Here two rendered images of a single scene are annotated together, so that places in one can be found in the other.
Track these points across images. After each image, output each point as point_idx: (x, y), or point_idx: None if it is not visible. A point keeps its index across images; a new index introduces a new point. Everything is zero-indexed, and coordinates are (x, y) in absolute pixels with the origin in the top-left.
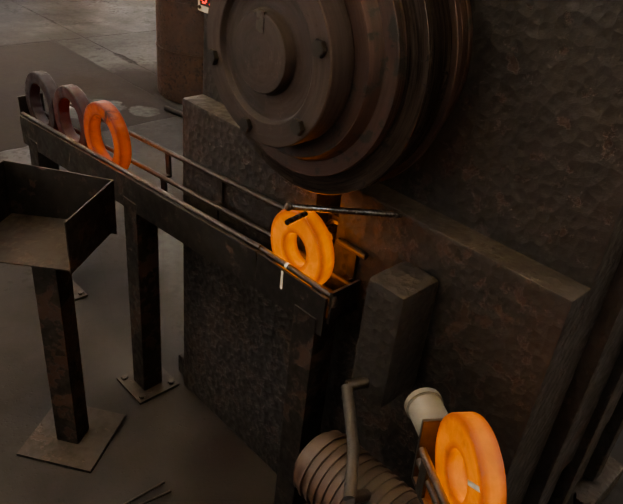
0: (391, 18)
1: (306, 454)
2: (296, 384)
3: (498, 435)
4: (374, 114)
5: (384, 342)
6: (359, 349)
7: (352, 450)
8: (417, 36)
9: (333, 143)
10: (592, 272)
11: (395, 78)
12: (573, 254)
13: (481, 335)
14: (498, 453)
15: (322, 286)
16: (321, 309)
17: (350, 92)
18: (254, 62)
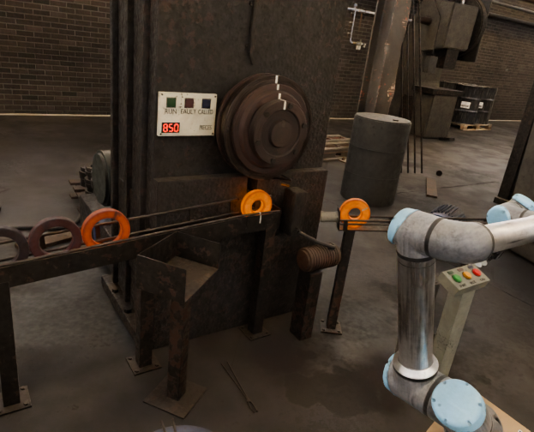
0: (305, 112)
1: (310, 255)
2: (267, 256)
3: (315, 221)
4: None
5: (303, 210)
6: (294, 219)
7: (320, 241)
8: (309, 115)
9: None
10: (321, 163)
11: (307, 128)
12: (317, 160)
13: (308, 195)
14: (363, 200)
15: (275, 210)
16: (279, 217)
17: None
18: (280, 137)
